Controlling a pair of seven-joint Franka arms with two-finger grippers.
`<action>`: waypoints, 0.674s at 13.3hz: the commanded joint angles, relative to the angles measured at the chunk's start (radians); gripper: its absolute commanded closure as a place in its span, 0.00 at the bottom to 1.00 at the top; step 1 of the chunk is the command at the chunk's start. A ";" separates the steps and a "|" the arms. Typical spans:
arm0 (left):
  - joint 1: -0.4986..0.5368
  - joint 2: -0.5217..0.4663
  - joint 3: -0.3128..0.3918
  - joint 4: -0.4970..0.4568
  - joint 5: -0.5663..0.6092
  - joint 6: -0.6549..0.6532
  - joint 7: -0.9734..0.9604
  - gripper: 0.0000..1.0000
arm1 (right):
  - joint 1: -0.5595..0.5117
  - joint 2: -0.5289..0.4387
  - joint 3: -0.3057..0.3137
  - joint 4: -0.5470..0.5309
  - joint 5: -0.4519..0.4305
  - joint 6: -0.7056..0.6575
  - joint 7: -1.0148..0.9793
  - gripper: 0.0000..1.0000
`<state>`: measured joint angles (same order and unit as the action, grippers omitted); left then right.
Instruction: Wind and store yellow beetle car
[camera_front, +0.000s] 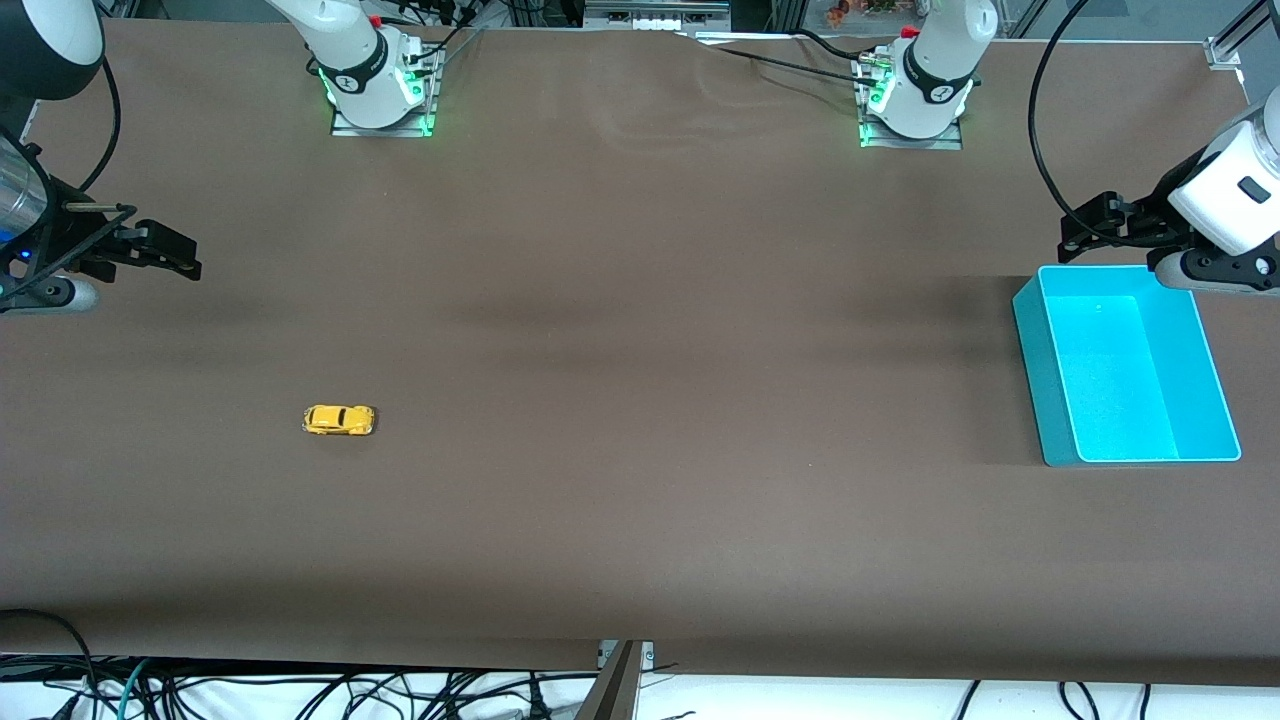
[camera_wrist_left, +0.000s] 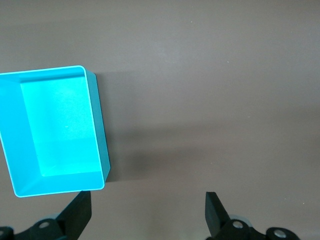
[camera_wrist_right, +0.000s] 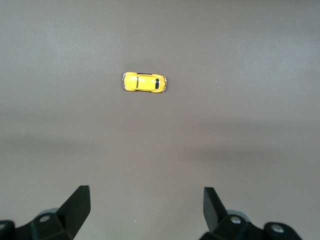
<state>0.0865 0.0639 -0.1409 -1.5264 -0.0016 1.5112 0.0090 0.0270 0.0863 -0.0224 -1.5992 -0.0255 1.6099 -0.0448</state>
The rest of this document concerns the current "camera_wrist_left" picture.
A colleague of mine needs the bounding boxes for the brown table cover sheet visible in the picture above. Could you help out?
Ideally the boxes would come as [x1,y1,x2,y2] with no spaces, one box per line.
[0,0,320,240]

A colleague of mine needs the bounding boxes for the turquoise plastic bin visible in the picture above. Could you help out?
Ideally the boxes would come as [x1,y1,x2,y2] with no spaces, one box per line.
[0,65,111,199]

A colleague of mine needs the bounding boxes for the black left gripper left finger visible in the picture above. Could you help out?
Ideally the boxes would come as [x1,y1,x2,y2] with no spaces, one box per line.
[0,190,93,240]

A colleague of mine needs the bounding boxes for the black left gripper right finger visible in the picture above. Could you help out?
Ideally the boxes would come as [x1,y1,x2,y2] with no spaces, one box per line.
[204,191,300,240]

